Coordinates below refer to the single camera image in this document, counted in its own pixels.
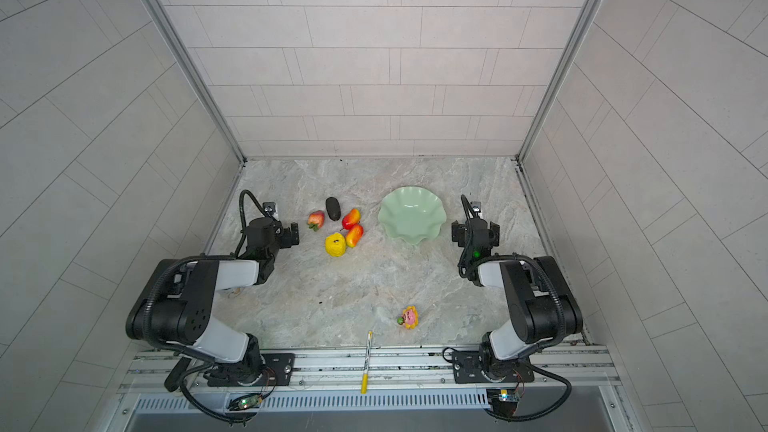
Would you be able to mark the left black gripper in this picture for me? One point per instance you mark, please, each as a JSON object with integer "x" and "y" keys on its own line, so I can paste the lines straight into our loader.
{"x": 287, "y": 239}

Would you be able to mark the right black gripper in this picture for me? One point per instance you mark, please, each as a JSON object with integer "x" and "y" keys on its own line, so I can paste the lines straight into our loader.
{"x": 459, "y": 233}

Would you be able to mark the fake red strawberry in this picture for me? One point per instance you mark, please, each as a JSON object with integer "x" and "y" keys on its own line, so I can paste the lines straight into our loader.
{"x": 316, "y": 220}

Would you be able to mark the yellow fake fruit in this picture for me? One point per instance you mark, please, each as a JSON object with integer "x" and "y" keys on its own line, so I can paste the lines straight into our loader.
{"x": 335, "y": 245}

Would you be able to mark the dark fake avocado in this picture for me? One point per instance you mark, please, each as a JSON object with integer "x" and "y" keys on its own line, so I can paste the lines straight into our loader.
{"x": 333, "y": 209}

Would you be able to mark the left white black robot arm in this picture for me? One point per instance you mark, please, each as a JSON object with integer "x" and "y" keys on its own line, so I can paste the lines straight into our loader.
{"x": 174, "y": 311}

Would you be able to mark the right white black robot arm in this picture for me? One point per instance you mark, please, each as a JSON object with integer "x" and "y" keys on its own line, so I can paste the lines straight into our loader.
{"x": 542, "y": 310}

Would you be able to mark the light green scalloped bowl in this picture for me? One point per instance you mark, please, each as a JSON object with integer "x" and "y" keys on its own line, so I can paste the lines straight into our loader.
{"x": 412, "y": 214}

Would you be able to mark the pink yellow flower pig toy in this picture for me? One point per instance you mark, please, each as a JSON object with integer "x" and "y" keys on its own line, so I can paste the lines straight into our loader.
{"x": 409, "y": 318}

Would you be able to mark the right circuit board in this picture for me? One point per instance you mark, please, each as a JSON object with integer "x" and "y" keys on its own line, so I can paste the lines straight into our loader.
{"x": 503, "y": 402}

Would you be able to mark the circuit board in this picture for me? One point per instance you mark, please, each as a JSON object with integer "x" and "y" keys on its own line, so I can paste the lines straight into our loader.
{"x": 503, "y": 402}
{"x": 246, "y": 402}

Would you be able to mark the left circuit board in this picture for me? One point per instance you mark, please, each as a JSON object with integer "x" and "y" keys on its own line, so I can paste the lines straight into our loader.
{"x": 246, "y": 402}

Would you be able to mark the white yellow pen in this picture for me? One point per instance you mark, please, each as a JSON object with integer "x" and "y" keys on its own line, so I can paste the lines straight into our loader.
{"x": 366, "y": 364}

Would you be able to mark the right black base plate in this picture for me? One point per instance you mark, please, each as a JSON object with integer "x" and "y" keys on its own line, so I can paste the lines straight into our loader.
{"x": 469, "y": 368}

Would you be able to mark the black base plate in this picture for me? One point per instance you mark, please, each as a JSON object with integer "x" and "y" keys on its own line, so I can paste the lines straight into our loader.
{"x": 469, "y": 368}
{"x": 255, "y": 369}

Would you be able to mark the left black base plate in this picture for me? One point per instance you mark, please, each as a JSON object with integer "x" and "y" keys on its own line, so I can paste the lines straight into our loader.
{"x": 255, "y": 369}

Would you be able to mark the aluminium mounting rail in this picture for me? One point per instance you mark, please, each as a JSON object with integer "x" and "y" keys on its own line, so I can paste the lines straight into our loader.
{"x": 424, "y": 367}

